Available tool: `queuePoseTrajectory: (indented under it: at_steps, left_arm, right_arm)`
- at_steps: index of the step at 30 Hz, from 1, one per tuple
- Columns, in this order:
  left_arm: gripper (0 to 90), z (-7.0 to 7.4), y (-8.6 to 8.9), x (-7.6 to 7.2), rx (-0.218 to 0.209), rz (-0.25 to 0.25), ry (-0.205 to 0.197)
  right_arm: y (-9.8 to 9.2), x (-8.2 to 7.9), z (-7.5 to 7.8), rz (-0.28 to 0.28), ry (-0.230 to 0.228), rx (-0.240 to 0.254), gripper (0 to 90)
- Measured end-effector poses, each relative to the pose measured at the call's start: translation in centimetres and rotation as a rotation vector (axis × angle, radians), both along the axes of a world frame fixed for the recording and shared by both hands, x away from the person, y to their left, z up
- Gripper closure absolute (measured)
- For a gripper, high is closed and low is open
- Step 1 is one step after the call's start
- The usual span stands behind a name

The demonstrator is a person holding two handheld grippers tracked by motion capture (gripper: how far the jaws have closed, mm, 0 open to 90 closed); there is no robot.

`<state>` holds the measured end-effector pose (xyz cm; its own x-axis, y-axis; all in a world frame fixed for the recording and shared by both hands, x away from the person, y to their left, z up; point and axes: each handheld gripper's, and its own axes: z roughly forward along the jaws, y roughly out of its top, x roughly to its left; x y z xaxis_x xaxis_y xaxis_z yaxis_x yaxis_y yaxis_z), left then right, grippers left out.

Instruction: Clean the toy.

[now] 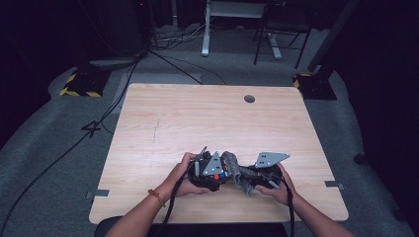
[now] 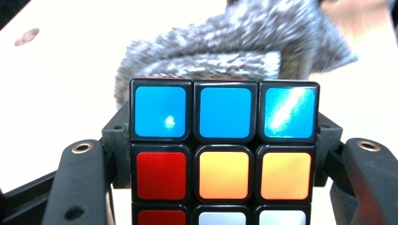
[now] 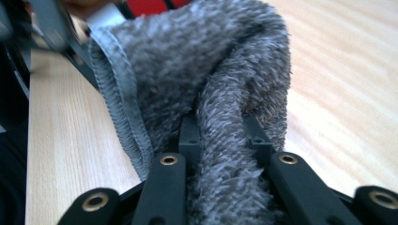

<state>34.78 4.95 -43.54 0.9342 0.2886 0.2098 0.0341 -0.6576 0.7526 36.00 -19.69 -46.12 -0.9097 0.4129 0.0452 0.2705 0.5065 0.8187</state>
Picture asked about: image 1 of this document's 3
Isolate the person's right hand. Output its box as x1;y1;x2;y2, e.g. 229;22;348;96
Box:
254;162;296;207

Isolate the bundle of floor cables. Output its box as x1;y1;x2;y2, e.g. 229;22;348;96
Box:
151;23;208;51

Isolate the person's dark clothing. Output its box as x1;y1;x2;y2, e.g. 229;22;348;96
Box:
93;215;288;237

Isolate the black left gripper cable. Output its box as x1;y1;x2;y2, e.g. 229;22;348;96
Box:
157;160;201;237

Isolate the grey slanted metal post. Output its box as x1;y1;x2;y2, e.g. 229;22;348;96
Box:
306;0;361;74

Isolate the black caster wheel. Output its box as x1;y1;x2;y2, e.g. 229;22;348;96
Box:
353;150;367;166

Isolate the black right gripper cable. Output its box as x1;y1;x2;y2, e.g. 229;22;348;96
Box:
279;175;296;237

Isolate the red string bracelet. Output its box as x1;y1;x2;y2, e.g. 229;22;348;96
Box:
146;188;167;208

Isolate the yellow black striped stand base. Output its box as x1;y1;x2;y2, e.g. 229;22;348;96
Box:
58;68;112;99
293;72;339;101

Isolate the white desk frame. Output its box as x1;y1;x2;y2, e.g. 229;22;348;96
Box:
201;0;284;61

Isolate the long black floor cable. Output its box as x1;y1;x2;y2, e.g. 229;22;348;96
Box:
0;58;141;236

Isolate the grey cleaning cloth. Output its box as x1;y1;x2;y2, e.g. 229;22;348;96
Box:
220;150;262;198

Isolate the grey round stand base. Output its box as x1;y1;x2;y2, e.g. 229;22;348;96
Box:
88;56;140;71

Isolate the grey tape strip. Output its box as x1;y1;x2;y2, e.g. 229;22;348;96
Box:
323;180;347;192
84;189;111;200

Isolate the person's left hand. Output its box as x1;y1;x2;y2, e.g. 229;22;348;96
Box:
163;151;211;199

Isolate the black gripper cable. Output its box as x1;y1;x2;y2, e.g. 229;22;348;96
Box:
279;175;296;237
157;160;201;237

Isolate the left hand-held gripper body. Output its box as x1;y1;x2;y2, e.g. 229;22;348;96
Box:
188;147;222;193

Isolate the black metal chair frame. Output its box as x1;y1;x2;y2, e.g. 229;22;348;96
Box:
252;2;313;70

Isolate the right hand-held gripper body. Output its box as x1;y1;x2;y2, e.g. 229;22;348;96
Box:
249;151;292;191

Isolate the thin black floor cable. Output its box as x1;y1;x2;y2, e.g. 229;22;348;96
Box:
148;48;228;86

